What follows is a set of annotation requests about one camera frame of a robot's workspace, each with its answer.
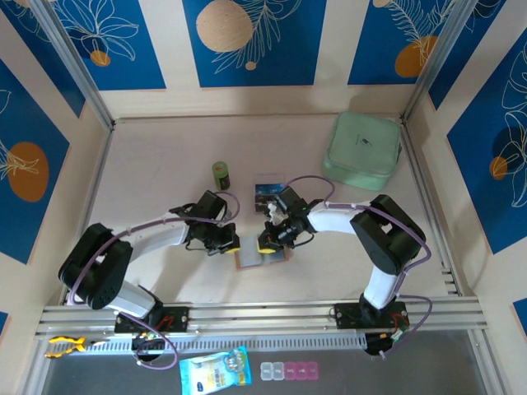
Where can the tan leather card holder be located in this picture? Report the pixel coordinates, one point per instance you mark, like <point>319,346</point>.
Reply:
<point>251,259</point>

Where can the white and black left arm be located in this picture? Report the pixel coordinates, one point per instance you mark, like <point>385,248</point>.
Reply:
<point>160,234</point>

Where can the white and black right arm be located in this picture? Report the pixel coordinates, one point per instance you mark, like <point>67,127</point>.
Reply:
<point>333,218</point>

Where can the green cylindrical bottle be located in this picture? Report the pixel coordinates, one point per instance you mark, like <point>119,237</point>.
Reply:
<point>221,177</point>

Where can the mint green zip pouch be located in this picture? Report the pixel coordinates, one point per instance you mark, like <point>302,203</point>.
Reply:
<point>362,150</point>

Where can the black connector board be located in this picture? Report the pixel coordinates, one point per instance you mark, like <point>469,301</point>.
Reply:
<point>144,339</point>
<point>383,341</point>

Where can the white and pink pill organizer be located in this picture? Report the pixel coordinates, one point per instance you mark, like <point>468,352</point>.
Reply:
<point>288,370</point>

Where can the blue and white snack packet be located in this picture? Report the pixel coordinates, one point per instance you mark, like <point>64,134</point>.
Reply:
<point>214,370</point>

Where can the aluminium front rail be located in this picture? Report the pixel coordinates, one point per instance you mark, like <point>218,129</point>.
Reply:
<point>263,314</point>

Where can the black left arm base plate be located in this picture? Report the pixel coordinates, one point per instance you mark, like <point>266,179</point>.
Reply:
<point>177,319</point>

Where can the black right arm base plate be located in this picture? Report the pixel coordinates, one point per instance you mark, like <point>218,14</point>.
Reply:
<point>348,316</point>

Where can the aluminium side rail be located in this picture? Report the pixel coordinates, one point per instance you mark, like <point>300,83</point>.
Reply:
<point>88,205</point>
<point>432,205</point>

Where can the aluminium corner post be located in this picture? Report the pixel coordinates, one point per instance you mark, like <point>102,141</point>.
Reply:
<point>436,61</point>
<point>75,61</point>

